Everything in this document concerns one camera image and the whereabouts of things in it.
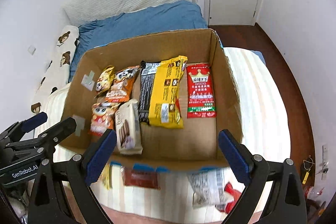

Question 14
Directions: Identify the orange cartoon snack bag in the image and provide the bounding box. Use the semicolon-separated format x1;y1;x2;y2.
89;102;120;136

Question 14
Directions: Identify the wall socket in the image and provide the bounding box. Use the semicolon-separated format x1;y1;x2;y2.
317;144;329;181

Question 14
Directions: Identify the dark red jerky packet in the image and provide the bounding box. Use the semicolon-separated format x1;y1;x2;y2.
121;167;160;190

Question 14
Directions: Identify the white chocolate wafer packet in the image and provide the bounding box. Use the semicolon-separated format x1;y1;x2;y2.
115;99;143;155

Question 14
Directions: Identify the small yellow cartoon bag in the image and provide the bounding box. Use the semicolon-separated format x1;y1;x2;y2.
95;65;114;95

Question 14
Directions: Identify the white bear print pillow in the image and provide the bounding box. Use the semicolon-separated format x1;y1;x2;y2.
31;25;79;114

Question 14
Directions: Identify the red crown snack packet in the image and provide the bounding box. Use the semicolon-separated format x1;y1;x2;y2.
186;63;217;118

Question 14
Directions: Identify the yellow biscuit snack bag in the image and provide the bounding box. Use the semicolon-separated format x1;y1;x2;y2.
100;163;112;190

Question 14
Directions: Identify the yellow tag with string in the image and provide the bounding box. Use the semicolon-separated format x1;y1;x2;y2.
301;156;315;185

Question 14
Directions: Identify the orange panda snack bag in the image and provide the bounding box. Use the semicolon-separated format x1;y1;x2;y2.
105;65;140;103

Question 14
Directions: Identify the open cardboard box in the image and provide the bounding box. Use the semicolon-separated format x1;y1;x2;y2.
61;29;242;172

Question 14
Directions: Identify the blue bed sheet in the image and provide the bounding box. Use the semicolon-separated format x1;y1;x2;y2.
68;0;208;82

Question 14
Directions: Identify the white printed snack bag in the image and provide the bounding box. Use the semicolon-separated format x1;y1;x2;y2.
187;169;225;208

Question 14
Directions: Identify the large yellow snack packet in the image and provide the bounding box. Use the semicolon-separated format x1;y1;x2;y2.
149;56;187;129

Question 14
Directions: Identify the small red snack packet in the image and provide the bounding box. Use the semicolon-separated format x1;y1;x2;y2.
215;182;242;214

